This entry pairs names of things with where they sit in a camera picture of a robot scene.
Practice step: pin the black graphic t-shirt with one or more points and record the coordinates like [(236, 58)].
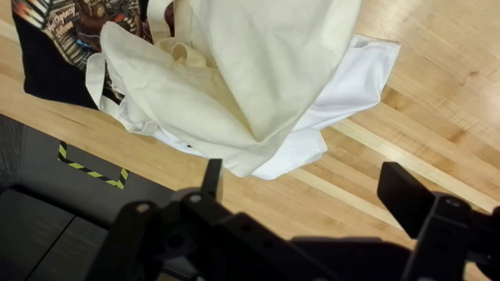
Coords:
[(48, 67)]

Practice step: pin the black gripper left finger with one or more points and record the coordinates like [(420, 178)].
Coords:
[(171, 244)]

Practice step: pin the white cloth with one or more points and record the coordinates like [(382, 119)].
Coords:
[(359, 78)]

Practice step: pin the cream tote bag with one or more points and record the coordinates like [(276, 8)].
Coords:
[(259, 63)]

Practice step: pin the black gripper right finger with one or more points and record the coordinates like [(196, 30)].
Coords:
[(442, 239)]

